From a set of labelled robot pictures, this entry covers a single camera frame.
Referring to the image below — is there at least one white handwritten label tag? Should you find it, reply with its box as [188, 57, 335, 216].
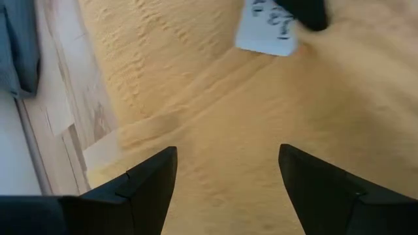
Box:
[234, 0, 300, 57]

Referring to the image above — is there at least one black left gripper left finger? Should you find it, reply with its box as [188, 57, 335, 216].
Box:
[0, 146, 179, 235]

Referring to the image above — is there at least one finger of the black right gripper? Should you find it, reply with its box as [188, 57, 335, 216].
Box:
[273, 0, 329, 32]

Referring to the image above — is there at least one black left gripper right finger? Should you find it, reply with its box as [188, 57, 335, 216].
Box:
[278, 143, 418, 235]

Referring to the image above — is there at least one mustard yellow towel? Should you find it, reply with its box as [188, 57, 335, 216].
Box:
[76, 0, 418, 235]

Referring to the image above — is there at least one dark grey towel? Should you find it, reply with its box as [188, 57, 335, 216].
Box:
[0, 0, 42, 99]

